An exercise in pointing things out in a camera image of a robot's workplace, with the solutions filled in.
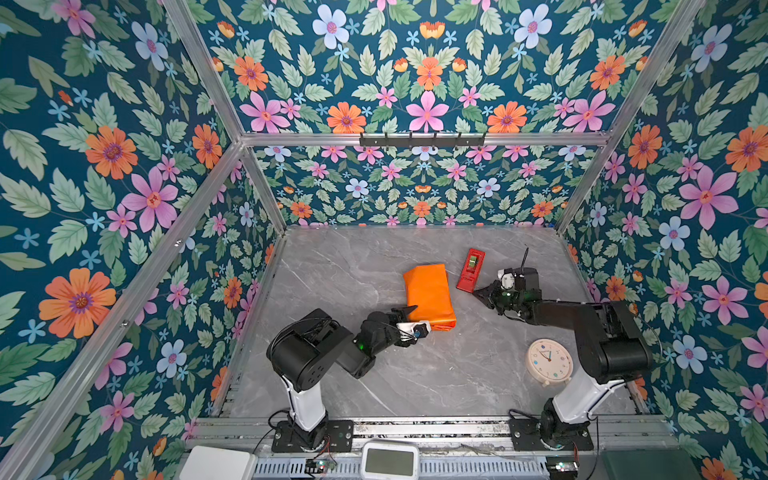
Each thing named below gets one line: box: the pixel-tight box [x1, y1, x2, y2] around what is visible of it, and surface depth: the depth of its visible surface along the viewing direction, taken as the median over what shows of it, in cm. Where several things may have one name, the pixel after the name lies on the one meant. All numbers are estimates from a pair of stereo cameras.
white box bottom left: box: [179, 445, 259, 480], surface depth 69 cm
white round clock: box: [526, 338, 574, 387], surface depth 85 cm
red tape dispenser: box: [456, 248, 486, 293], surface depth 103 cm
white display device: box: [361, 441, 421, 480], surface depth 68 cm
